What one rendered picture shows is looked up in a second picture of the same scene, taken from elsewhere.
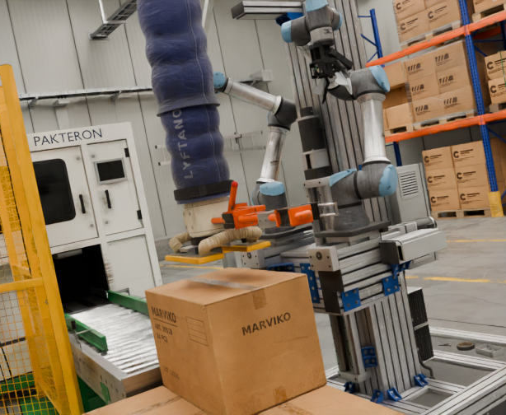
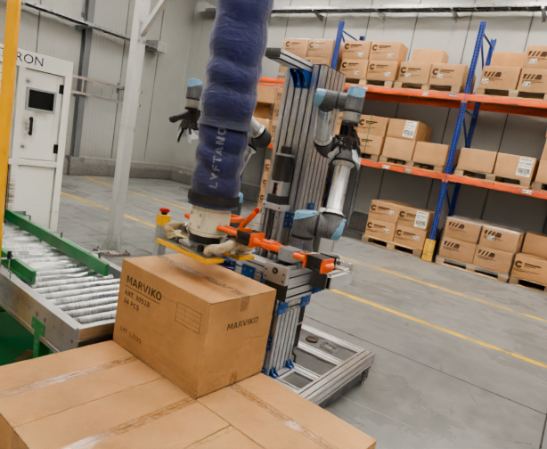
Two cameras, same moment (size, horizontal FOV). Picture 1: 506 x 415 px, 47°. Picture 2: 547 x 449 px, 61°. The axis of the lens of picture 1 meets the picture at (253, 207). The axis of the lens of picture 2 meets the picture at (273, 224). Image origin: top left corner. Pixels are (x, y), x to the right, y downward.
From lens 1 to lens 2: 78 cm
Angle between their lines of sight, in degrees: 24
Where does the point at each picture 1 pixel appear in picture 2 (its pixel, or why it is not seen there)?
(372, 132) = (339, 191)
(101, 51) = not seen: outside the picture
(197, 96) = (243, 124)
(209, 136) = (240, 159)
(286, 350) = (247, 345)
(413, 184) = not seen: hidden behind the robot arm
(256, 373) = (224, 360)
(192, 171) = (217, 183)
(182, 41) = (249, 74)
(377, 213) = not seen: hidden behind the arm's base
